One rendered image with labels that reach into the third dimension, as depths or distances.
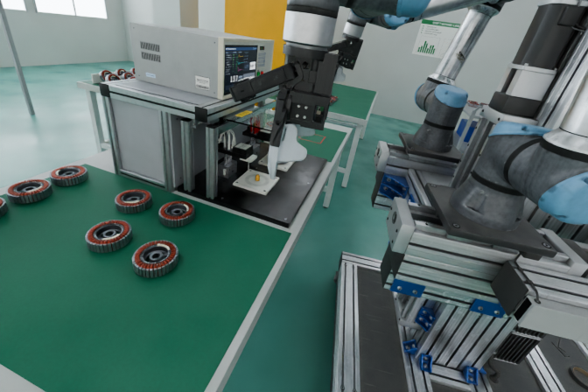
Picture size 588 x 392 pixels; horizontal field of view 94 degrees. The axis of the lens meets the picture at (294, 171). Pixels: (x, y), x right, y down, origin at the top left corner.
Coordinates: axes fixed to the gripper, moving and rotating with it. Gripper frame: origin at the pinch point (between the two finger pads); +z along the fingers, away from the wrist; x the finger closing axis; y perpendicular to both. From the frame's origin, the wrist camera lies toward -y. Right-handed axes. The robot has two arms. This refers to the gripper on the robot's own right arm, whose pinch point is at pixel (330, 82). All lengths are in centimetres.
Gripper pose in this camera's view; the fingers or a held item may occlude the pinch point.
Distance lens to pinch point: 128.3
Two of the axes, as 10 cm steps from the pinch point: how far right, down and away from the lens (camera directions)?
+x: 2.2, -5.4, 8.1
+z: -2.4, 7.8, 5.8
